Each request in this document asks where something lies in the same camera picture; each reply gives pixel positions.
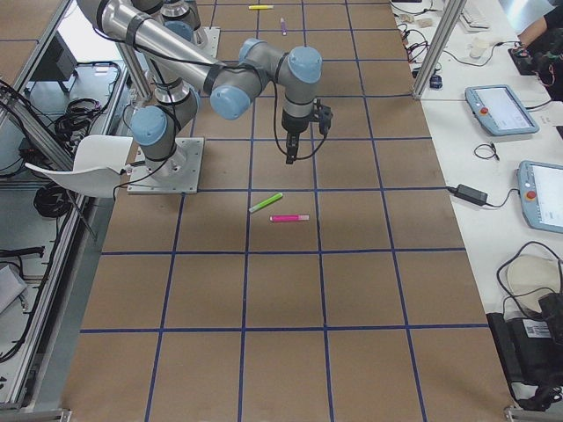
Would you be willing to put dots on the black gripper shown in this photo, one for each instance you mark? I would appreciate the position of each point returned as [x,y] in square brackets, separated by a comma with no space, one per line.
[294,124]

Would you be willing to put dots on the pink highlighter pen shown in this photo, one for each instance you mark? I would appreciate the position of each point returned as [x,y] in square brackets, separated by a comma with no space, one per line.
[288,218]

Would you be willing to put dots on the purple highlighter pen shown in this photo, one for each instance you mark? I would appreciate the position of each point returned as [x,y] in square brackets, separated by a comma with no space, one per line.
[283,26]

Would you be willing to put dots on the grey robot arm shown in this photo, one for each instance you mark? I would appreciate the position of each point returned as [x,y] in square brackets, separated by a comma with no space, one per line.
[181,17]
[231,89]

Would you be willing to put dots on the white paper cup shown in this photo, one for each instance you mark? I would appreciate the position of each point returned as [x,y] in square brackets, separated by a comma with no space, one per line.
[478,47]

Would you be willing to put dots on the green highlighter pen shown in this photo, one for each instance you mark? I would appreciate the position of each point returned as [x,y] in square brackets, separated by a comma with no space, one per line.
[265,203]

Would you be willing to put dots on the yellow highlighter pen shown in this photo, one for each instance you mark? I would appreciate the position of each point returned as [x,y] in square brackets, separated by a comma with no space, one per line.
[260,7]

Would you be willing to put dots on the black power adapter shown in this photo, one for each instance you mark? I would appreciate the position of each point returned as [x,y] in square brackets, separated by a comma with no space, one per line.
[468,194]

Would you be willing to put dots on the white plastic chair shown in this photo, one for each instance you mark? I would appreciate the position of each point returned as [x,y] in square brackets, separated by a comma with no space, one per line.
[97,166]

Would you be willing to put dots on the upper teach pendant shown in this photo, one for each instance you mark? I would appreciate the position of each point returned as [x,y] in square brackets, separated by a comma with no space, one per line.
[499,111]

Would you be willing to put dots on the teach pendant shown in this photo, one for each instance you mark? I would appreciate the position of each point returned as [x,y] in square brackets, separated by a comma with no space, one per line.
[499,111]
[540,188]

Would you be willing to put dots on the lower teach pendant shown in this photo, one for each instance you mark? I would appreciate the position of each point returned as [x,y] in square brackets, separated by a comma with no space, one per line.
[540,188]

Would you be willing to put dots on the round white disc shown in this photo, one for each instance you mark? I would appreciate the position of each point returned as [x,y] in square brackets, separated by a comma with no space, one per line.
[530,278]

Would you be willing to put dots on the black device bottom right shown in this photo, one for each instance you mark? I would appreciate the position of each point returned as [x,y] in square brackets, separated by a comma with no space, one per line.
[530,350]

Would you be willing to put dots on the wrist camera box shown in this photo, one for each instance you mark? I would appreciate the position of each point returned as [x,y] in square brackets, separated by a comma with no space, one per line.
[323,116]

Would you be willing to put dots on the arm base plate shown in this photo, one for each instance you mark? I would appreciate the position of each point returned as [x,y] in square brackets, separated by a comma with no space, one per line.
[205,38]
[179,174]

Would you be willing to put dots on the aluminium frame post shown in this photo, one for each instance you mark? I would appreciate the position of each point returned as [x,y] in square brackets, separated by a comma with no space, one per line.
[443,31]

